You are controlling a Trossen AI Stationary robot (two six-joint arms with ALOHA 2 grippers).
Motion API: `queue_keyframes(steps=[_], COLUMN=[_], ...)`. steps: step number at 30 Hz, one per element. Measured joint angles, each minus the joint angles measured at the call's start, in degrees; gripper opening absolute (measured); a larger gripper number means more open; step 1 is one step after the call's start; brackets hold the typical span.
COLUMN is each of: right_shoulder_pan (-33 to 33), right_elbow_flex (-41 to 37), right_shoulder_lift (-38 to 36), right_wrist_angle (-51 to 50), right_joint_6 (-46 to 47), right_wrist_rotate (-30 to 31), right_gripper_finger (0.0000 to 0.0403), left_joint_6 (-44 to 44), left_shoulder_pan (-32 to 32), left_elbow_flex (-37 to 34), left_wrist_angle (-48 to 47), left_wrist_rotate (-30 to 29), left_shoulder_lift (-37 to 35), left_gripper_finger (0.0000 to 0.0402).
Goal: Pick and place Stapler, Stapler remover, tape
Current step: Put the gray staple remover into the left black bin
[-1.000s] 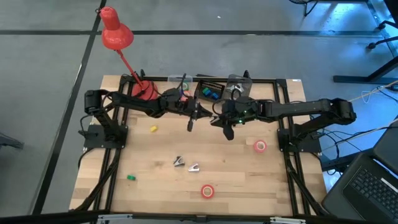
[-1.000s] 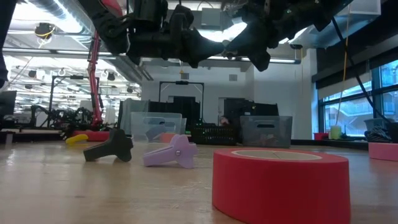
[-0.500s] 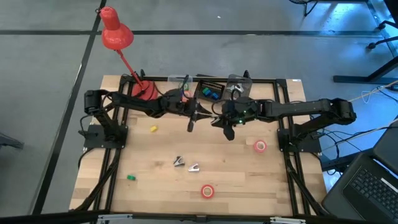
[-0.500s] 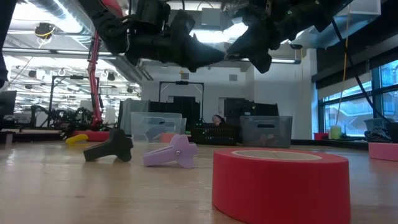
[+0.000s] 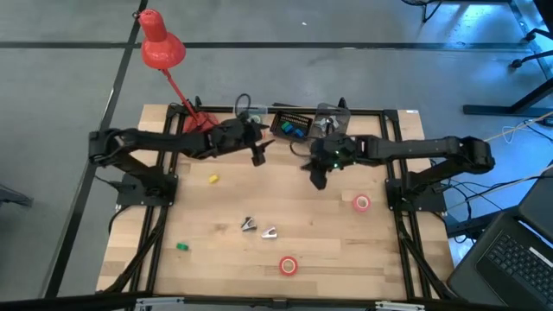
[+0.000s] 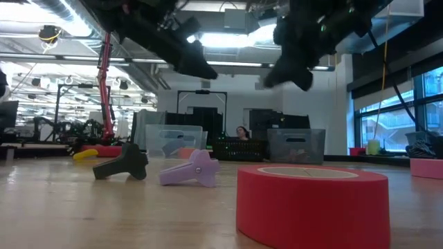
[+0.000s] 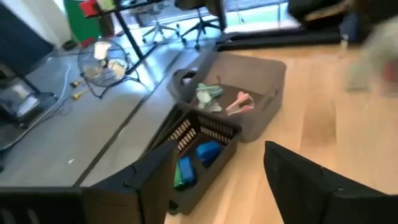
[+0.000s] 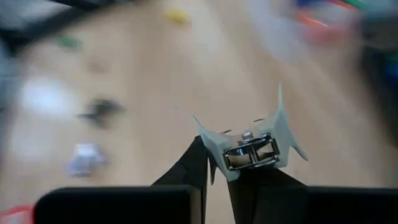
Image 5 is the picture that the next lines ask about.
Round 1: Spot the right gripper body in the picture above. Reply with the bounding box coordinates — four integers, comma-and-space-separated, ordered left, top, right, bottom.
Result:
308, 134, 360, 170

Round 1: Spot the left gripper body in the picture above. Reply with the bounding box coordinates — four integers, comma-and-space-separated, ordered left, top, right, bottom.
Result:
210, 116, 263, 155

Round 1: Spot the pale staple remover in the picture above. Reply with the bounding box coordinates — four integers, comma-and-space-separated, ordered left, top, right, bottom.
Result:
320, 115, 341, 132

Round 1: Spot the pink tape roll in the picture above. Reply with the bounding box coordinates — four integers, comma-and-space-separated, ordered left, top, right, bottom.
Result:
352, 194, 372, 213

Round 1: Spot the red tape roll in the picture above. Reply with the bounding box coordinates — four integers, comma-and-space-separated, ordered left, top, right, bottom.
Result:
278, 256, 299, 277

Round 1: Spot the grey translucent bin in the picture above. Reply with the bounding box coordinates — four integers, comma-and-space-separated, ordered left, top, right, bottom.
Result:
311, 102, 352, 138

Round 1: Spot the black slotted basket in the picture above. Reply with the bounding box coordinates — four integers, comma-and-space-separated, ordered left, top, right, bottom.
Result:
269, 110, 315, 142

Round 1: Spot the red desk lamp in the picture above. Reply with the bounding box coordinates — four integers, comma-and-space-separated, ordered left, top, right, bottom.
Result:
132, 8, 220, 134

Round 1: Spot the black side desk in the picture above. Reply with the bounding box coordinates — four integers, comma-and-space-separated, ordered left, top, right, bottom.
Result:
444, 206, 526, 239

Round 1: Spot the black office desk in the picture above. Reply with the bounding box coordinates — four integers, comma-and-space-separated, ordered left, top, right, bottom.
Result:
462, 77, 553, 117

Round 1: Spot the open black laptop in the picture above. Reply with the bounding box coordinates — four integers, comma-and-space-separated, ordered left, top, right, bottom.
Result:
447, 210, 553, 311

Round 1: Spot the closed black laptop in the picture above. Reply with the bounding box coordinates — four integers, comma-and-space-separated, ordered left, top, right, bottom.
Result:
517, 167, 553, 243

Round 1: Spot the grey office chair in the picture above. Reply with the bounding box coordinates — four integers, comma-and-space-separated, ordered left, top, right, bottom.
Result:
509, 28, 553, 70

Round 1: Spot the grey metal stand foot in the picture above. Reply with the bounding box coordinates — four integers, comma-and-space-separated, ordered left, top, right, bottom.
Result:
0, 183, 35, 208

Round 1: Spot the black right camera cable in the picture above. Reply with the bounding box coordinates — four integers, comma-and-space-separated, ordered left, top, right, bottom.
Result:
289, 140, 313, 159

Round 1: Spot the black camera cable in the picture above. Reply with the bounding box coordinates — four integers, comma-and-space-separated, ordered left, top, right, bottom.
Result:
234, 92, 252, 117
289, 140, 313, 159

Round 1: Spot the black left camera cable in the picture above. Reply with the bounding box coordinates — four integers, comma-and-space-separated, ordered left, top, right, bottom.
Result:
234, 92, 252, 117

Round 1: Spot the black aluminium table frame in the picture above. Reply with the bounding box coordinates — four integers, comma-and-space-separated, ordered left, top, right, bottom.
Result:
103, 103, 459, 303

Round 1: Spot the silver metal bracket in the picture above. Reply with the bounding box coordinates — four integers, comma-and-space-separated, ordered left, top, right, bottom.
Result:
135, 296, 186, 311
374, 301, 427, 311

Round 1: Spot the yellow rope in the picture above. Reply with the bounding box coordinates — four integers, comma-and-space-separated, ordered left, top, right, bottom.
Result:
483, 111, 553, 143

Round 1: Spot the black camera mount rail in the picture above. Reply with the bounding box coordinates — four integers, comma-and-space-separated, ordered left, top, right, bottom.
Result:
0, 292, 553, 311

